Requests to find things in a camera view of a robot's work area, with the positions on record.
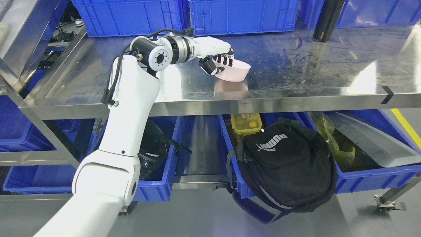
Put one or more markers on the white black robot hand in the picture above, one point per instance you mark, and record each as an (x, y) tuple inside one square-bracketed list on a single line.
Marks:
[(206, 48)]

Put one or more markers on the pink plastic bowl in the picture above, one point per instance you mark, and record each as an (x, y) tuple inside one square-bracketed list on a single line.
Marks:
[(234, 73)]

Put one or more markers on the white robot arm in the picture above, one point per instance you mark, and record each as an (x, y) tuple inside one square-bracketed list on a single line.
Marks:
[(106, 179)]

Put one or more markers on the stainless steel shelf rack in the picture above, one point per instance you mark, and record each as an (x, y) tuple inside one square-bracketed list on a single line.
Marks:
[(33, 22)]

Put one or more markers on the blue plastic crate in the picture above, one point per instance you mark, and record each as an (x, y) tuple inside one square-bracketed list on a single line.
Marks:
[(378, 13), (234, 17), (112, 18)]

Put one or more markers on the yellow lidded food container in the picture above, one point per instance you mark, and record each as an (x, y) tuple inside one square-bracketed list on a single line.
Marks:
[(246, 123)]

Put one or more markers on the blue plastic bin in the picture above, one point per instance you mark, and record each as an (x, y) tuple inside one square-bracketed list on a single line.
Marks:
[(225, 145), (365, 174), (40, 179), (17, 132), (158, 186)]

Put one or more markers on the black motorcycle helmet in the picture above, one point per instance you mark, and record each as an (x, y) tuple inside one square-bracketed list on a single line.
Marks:
[(154, 149)]

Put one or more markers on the black thermos bottle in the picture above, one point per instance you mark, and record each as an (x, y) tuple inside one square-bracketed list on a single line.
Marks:
[(330, 12)]

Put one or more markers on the black Puma backpack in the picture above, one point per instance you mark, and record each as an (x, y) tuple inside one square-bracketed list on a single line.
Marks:
[(288, 166)]

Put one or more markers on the yellow green plastic bag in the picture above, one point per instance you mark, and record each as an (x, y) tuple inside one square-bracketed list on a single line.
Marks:
[(342, 150)]

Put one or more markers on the stainless steel table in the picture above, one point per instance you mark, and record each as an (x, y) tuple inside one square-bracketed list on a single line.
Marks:
[(359, 68)]

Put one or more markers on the grey plastic panel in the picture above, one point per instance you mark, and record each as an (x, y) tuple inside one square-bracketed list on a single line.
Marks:
[(385, 150)]

